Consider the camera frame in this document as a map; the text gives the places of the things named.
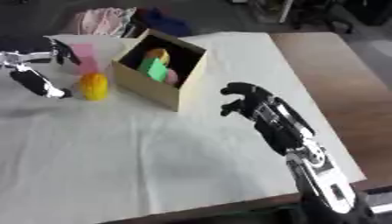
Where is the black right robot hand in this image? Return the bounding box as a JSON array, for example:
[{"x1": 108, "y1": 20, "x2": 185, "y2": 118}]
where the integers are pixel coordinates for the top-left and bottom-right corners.
[{"x1": 219, "y1": 81, "x2": 319, "y2": 158}]

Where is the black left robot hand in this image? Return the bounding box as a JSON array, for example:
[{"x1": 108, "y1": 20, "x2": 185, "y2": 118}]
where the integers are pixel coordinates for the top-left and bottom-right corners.
[{"x1": 0, "y1": 38, "x2": 83, "y2": 100}]

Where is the pink block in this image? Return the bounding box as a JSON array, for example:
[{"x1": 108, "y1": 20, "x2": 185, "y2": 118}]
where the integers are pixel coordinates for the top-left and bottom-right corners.
[{"x1": 67, "y1": 43, "x2": 102, "y2": 75}]

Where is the pink round toy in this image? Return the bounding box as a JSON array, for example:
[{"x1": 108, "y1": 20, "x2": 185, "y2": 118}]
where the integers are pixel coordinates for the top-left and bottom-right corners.
[{"x1": 164, "y1": 69, "x2": 181, "y2": 86}]

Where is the tan cardboard box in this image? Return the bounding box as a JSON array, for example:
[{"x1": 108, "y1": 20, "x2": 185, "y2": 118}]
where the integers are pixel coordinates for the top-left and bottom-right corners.
[{"x1": 110, "y1": 28, "x2": 210, "y2": 112}]

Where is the pink and white bag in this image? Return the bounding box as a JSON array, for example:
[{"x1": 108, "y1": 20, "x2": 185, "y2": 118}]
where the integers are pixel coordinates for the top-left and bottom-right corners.
[{"x1": 74, "y1": 7, "x2": 138, "y2": 38}]

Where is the dark blue bag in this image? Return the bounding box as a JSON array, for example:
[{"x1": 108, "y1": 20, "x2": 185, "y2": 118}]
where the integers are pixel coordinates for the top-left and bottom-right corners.
[{"x1": 133, "y1": 7, "x2": 195, "y2": 38}]

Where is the orange yellow toy fruit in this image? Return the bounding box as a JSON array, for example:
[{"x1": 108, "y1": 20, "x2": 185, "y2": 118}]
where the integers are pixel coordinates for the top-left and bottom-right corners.
[{"x1": 143, "y1": 47, "x2": 172, "y2": 66}]

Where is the green block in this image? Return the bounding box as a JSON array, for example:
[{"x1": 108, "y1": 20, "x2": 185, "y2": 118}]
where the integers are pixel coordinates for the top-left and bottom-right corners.
[{"x1": 136, "y1": 57, "x2": 171, "y2": 83}]

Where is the black chair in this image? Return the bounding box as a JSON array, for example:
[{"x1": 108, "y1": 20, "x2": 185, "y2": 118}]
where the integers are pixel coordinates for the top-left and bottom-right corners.
[{"x1": 289, "y1": 0, "x2": 357, "y2": 35}]

